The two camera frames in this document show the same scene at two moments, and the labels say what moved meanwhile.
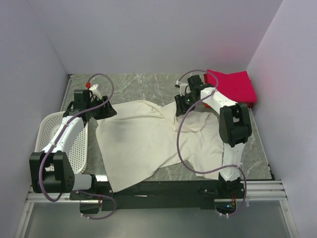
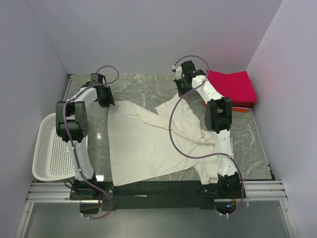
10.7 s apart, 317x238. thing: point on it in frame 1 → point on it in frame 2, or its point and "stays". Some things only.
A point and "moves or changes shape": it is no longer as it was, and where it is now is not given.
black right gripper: [181, 108] → [181, 91]
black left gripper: [107, 111] → [110, 100]
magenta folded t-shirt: [236, 86] stays
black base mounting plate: [157, 195] stays
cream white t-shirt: [137, 137] moves or changes shape
